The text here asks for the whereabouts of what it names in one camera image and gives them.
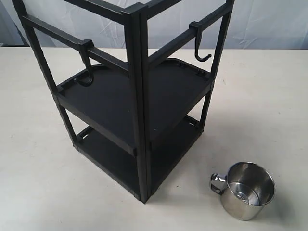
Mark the black hook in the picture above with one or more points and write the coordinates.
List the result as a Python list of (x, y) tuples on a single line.
[(198, 37), (87, 78)]

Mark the stainless steel mug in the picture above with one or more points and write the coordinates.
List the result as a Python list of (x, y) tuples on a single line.
[(245, 189)]

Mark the white backdrop cloth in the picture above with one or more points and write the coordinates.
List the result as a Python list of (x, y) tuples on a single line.
[(254, 24)]

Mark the black two-tier shelf rack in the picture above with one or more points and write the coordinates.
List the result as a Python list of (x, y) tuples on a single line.
[(140, 116)]

